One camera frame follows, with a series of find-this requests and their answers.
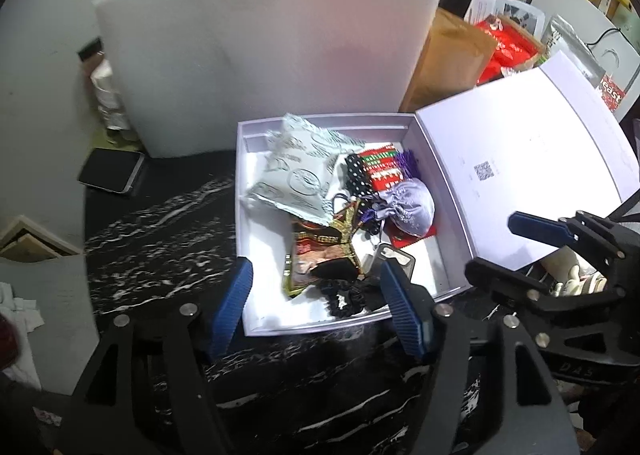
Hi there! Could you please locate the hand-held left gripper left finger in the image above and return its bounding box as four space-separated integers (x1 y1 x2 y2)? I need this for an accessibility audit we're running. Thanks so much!
65 257 254 455

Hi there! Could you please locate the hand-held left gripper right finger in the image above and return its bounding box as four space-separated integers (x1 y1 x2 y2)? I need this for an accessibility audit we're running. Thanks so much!
379 261 581 455

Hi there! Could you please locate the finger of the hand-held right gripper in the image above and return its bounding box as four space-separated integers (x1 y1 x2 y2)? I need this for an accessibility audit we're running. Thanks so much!
464 256 552 317
507 209 640 277

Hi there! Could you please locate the black scrunchie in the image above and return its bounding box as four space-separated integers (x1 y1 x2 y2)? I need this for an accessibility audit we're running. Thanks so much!
312 260 388 320

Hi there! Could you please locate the lavender gift box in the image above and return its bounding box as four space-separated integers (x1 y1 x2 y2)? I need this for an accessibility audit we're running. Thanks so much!
235 51 640 337

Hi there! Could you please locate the gold brown snack packet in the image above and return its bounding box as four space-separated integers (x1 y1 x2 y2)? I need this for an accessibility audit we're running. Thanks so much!
284 200 363 297

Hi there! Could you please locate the purple satin pouch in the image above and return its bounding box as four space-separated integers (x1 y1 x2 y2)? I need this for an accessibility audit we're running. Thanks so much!
357 149 436 238

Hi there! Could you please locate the black polka dot hair clip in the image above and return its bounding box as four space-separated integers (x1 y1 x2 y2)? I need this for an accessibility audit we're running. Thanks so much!
345 152 376 198

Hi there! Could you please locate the red snack packet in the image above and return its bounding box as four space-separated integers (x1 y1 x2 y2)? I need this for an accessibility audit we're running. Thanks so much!
362 144 437 246

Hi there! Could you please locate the white snack packet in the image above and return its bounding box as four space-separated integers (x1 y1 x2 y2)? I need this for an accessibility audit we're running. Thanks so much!
244 114 367 227

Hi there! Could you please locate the person's right hand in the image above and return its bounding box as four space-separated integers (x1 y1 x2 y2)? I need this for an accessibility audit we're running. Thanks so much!
542 247 608 297

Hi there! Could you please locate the red and white bag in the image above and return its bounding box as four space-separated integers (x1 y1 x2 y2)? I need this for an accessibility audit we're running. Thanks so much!
590 42 633 113

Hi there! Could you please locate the black smartphone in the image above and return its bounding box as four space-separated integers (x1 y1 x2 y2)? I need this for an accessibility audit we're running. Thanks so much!
77 148 146 196

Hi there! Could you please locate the silver foil pouch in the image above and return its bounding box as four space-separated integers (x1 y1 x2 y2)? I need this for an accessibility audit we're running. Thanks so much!
542 14 607 82

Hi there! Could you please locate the brown paper bag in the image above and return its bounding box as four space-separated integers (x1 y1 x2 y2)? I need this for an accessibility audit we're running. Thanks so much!
400 8 498 113

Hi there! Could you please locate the green mat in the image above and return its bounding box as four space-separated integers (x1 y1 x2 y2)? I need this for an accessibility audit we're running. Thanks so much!
92 128 146 152

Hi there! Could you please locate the white cloth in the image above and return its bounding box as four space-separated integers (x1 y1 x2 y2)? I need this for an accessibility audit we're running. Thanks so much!
0 280 46 386

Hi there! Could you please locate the cream framed picture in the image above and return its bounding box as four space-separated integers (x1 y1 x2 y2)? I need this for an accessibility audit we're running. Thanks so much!
0 215 83 263

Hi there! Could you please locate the printed white leaflet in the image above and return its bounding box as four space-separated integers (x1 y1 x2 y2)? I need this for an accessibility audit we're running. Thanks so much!
464 0 547 36

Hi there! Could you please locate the white wrapped bag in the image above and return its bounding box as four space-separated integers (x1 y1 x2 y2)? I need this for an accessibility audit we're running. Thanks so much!
90 58 132 132

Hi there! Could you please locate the white foam board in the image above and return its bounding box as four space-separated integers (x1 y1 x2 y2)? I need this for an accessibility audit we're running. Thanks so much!
92 0 447 159

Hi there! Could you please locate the spice jar with black lid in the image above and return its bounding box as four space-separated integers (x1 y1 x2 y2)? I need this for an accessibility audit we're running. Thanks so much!
76 36 107 86

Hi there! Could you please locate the black cable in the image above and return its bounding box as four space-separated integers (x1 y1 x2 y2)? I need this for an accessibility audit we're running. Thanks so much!
585 26 628 48

